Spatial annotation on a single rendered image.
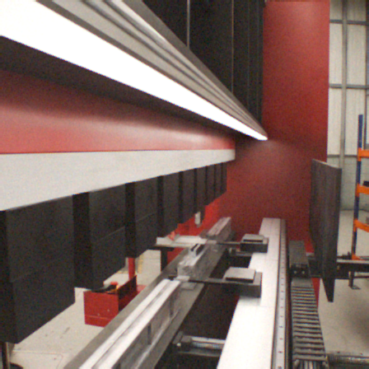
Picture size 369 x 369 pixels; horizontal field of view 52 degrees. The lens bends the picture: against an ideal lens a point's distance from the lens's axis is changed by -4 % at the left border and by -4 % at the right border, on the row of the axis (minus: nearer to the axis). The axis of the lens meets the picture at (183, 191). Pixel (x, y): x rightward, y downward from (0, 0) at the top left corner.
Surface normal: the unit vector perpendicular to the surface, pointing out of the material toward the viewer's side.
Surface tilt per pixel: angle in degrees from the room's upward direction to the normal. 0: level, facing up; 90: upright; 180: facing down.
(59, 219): 90
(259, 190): 90
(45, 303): 90
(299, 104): 90
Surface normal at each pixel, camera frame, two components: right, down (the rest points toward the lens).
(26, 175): 0.97, 0.04
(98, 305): -0.29, 0.11
